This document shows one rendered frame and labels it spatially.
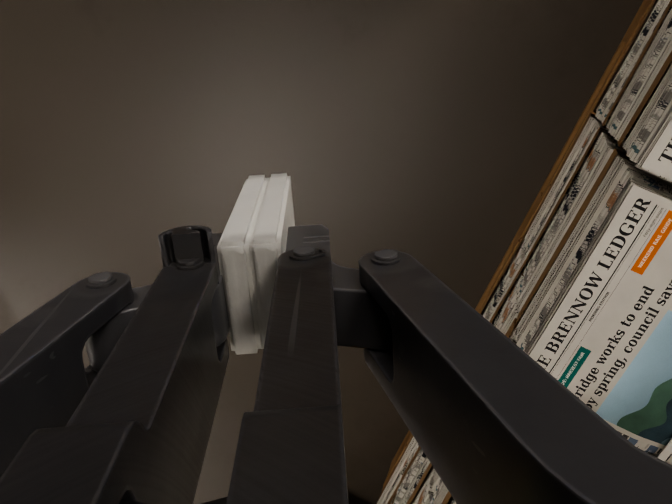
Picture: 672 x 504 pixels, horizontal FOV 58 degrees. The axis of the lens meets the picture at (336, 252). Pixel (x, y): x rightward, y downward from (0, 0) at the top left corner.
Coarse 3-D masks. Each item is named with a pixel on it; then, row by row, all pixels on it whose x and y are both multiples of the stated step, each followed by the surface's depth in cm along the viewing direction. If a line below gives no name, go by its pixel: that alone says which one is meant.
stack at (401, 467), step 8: (408, 432) 178; (408, 440) 166; (400, 448) 179; (408, 448) 156; (400, 456) 167; (408, 456) 151; (392, 464) 179; (400, 464) 157; (400, 472) 152; (392, 480) 157; (400, 480) 141; (392, 488) 147; (384, 496) 158
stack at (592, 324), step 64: (640, 64) 94; (576, 128) 138; (640, 128) 74; (576, 192) 92; (640, 192) 64; (576, 256) 76; (640, 256) 65; (512, 320) 97; (576, 320) 69; (640, 320) 67; (576, 384) 72; (640, 384) 70; (640, 448) 72
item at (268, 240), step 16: (272, 176) 20; (288, 176) 21; (272, 192) 18; (288, 192) 19; (272, 208) 17; (288, 208) 18; (256, 224) 16; (272, 224) 15; (288, 224) 18; (256, 240) 14; (272, 240) 14; (256, 256) 14; (272, 256) 14; (256, 272) 14; (272, 272) 14; (256, 288) 15; (272, 288) 14; (256, 304) 15
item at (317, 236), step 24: (288, 240) 16; (312, 240) 16; (336, 264) 14; (336, 288) 13; (360, 288) 13; (336, 312) 13; (360, 312) 13; (384, 312) 13; (360, 336) 13; (384, 336) 13
